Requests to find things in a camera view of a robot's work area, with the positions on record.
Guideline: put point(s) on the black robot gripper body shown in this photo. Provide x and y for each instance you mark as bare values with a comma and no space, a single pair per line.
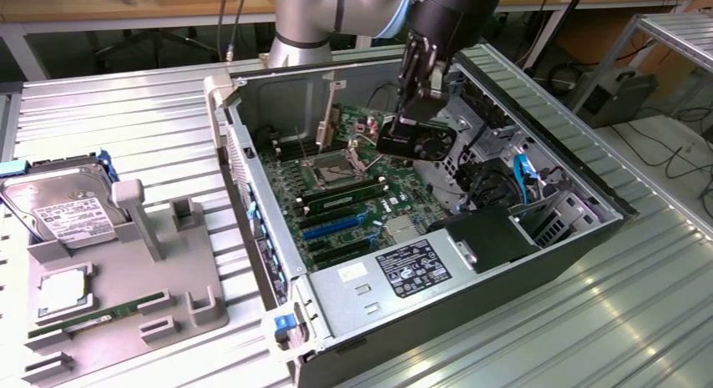
451,16

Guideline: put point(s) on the graphics card with black fan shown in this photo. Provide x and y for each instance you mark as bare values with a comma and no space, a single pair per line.
423,142

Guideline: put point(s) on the metal drive cage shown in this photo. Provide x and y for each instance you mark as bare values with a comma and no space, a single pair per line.
472,133

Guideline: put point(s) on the metal socket cover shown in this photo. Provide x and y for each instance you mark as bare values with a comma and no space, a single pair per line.
359,154

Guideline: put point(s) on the thin metal locking lever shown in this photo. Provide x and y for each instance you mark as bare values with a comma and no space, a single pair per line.
304,146

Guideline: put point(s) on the CPU socket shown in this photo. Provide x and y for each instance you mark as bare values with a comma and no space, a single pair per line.
334,171

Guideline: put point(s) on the open black PC case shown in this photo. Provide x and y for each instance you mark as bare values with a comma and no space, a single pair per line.
556,154

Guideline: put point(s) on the green motherboard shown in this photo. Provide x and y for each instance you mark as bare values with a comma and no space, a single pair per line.
390,196

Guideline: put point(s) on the installed RAM stick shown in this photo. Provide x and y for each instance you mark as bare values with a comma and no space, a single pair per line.
344,192

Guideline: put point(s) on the black box on floor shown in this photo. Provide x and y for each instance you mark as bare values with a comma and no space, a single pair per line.
618,100

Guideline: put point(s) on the silver chipset heatsink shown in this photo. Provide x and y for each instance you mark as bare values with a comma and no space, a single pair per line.
400,230

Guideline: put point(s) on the black plastic shroud box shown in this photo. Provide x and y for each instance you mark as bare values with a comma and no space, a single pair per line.
490,238

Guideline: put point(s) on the blue expansion slot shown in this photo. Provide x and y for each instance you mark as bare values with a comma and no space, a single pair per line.
330,229

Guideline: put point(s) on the black expansion slot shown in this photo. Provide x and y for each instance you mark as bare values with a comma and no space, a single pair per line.
336,245
340,258

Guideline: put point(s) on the wooden desk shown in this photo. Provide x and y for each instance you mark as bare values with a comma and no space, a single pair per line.
167,10

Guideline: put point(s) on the grey power supply with label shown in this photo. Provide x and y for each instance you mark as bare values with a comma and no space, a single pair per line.
378,288

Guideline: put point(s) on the blue disk caddy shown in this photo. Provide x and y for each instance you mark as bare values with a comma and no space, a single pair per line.
107,167

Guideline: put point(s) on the blue case latch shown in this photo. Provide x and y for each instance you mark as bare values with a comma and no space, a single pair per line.
284,323

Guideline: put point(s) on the hard disk with white label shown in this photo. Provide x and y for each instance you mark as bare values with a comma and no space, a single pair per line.
66,213

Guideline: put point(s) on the grey parts rack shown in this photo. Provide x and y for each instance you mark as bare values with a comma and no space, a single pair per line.
123,329

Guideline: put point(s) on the silver CPU chip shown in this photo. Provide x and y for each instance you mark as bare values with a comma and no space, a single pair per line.
65,292

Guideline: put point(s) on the green loose RAM stick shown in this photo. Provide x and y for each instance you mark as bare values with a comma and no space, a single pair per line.
95,319

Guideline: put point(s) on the metal frame table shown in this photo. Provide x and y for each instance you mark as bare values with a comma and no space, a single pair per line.
674,33

